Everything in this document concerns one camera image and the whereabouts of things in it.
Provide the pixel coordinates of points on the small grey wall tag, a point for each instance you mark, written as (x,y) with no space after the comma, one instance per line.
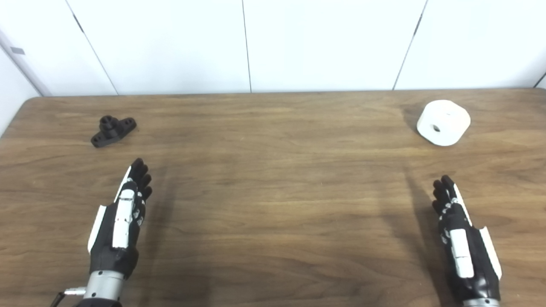
(17,50)

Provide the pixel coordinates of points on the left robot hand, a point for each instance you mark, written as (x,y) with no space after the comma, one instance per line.
(121,221)

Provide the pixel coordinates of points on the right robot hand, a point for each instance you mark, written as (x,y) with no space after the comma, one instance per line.
(463,251)

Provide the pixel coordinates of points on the black flanged holder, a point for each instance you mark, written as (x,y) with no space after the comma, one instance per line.
(111,130)

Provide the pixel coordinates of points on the round white piece with hole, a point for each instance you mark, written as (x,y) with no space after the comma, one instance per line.
(443,123)

